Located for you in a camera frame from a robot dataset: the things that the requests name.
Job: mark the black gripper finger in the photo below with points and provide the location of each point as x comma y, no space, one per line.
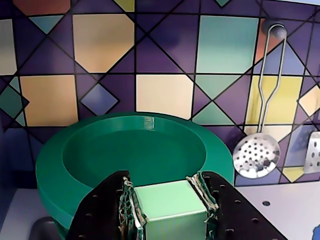
100,212
232,215

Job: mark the light green cube block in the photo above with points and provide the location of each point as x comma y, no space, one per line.
170,207

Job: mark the green round recipient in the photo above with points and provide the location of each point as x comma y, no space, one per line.
135,152

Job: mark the black round knob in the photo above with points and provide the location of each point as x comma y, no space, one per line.
46,228

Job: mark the silver perforated skimmer spoon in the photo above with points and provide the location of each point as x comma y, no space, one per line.
257,155

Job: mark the blue object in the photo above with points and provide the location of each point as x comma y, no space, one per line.
317,232

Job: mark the silver slotted spatula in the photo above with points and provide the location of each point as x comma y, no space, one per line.
313,152

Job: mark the grey wall peg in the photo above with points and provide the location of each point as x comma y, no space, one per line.
278,33

